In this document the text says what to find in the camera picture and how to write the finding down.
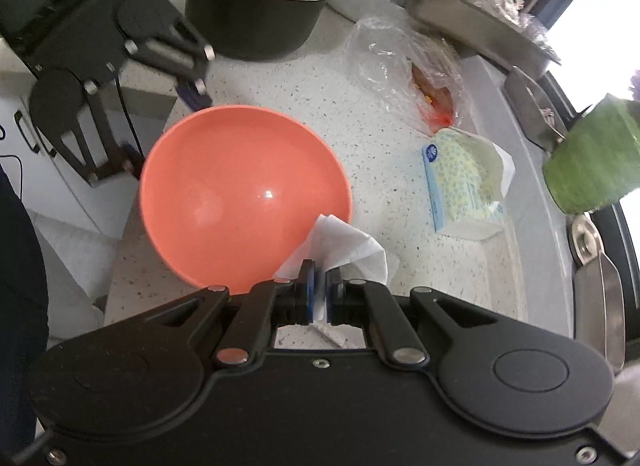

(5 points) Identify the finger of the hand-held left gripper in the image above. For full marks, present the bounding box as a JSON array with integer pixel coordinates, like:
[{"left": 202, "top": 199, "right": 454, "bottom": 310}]
[
  {"left": 50, "top": 76, "right": 146, "bottom": 187},
  {"left": 125, "top": 13, "right": 216, "bottom": 111}
]

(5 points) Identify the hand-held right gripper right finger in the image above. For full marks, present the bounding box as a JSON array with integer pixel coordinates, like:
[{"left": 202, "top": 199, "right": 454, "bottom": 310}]
[{"left": 326, "top": 266, "right": 493, "bottom": 367}]

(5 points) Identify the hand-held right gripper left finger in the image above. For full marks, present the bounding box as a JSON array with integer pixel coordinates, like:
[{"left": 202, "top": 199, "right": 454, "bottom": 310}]
[{"left": 165, "top": 260, "right": 317, "bottom": 367}]

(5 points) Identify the white paper tissue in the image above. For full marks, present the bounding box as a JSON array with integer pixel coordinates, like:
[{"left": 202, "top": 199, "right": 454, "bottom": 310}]
[{"left": 274, "top": 213, "right": 390, "bottom": 349}]

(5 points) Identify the orange footed bowl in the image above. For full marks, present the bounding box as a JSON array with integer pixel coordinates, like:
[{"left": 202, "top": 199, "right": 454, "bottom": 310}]
[{"left": 139, "top": 104, "right": 353, "bottom": 297}]

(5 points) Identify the patterned tissue pack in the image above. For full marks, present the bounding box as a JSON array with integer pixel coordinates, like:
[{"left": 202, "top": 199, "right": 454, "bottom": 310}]
[{"left": 421, "top": 127, "right": 516, "bottom": 241}]

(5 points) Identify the white cabinet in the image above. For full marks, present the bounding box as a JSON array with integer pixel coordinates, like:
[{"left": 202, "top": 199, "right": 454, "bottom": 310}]
[{"left": 0, "top": 90, "right": 132, "bottom": 241}]

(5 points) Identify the black cooker inner pot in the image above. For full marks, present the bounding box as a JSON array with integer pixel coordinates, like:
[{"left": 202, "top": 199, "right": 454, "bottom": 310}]
[{"left": 185, "top": 0, "right": 340, "bottom": 62}]

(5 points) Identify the person's dark blue clothing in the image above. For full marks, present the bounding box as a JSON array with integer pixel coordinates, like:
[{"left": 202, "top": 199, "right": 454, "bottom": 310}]
[{"left": 0, "top": 166, "right": 51, "bottom": 447}]

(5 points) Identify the clear plastic bag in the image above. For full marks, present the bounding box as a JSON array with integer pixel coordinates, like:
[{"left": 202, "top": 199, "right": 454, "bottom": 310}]
[{"left": 345, "top": 16, "right": 478, "bottom": 137}]

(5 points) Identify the round steel lid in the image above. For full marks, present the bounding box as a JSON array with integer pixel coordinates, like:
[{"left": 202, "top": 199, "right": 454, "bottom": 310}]
[{"left": 567, "top": 213, "right": 606, "bottom": 267}]

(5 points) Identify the long steel tray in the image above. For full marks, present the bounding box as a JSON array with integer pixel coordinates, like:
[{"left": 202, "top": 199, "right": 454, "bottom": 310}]
[{"left": 572, "top": 251, "right": 627, "bottom": 377}]

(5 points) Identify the small steel tray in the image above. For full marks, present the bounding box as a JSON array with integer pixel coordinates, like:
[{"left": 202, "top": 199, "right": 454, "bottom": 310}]
[{"left": 502, "top": 66, "right": 571, "bottom": 151}]

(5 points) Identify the green flower pot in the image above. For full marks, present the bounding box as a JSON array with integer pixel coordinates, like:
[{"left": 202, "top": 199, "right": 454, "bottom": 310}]
[{"left": 542, "top": 93, "right": 640, "bottom": 215}]

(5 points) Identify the large steel tray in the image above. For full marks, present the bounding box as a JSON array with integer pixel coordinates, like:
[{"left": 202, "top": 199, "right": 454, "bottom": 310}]
[{"left": 404, "top": 0, "right": 563, "bottom": 81}]

